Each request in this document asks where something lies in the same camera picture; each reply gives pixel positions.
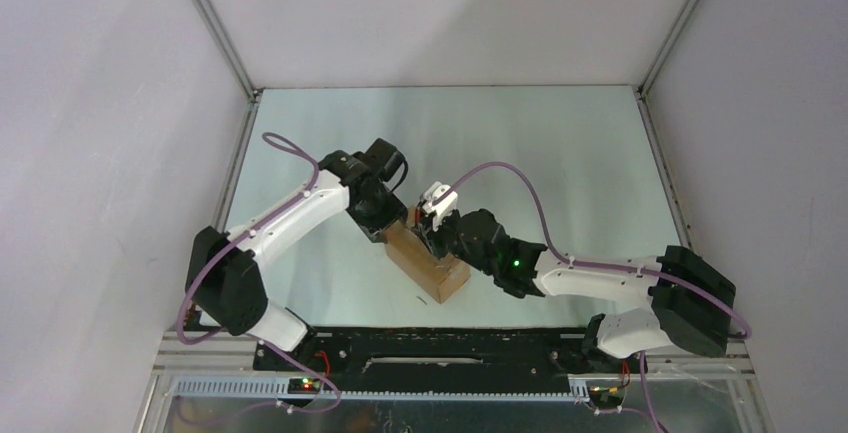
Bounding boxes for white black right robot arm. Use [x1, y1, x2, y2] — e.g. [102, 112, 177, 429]
[412, 209, 736, 371]

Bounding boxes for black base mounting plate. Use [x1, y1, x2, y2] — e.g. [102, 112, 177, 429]
[253, 326, 640, 395]

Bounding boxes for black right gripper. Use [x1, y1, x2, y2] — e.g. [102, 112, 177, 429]
[412, 207, 497, 277]

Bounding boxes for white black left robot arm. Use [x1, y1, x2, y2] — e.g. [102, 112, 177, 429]
[181, 132, 409, 370]

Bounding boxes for brown cardboard express box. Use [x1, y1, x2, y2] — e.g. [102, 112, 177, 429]
[384, 206, 471, 304]

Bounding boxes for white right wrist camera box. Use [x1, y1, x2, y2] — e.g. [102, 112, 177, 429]
[419, 181, 458, 231]

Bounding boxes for aluminium frame rail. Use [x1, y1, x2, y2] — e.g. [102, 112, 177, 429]
[136, 327, 774, 432]

